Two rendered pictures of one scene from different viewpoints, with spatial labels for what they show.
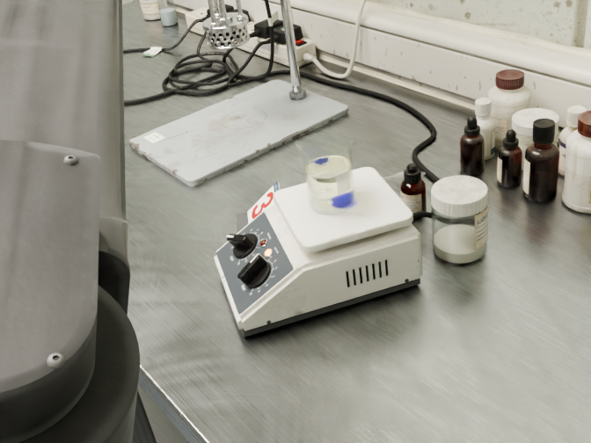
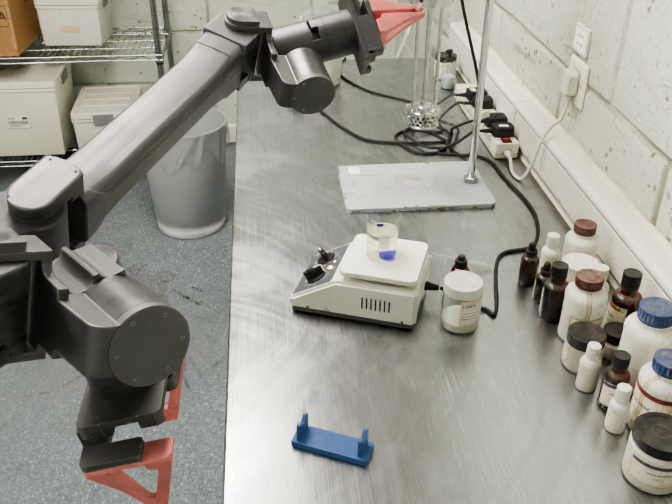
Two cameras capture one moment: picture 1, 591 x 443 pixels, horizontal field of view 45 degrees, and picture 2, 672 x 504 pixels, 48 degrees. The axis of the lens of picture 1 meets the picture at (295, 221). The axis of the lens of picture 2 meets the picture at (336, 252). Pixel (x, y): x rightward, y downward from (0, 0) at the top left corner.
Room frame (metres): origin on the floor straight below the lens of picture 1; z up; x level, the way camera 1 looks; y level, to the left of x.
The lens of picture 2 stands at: (-0.29, -0.44, 1.46)
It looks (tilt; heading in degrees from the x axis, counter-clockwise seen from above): 32 degrees down; 27
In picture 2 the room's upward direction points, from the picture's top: straight up
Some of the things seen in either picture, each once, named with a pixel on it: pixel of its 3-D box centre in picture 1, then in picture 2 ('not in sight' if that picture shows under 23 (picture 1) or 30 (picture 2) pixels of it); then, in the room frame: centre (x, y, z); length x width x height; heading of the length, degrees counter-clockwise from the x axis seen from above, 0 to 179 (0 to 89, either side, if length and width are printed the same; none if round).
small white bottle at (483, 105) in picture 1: (483, 128); (550, 255); (0.84, -0.26, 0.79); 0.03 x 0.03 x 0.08
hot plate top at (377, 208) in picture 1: (339, 206); (385, 258); (0.64, -0.05, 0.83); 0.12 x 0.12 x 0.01; 12
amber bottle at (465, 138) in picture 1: (471, 144); (530, 262); (0.80, -0.24, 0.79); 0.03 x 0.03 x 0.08
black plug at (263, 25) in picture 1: (265, 29); (491, 119); (1.35, 0.00, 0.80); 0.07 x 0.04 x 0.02; 123
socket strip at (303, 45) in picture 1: (244, 33); (484, 116); (1.43, 0.04, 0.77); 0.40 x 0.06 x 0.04; 33
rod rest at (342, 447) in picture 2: not in sight; (332, 437); (0.32, -0.12, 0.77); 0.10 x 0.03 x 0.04; 97
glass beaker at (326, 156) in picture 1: (325, 172); (381, 233); (0.64, -0.04, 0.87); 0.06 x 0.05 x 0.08; 59
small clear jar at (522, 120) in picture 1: (534, 140); (577, 279); (0.80, -0.32, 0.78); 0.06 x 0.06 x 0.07
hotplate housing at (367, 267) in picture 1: (321, 246); (368, 279); (0.63, -0.02, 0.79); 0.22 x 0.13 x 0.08; 102
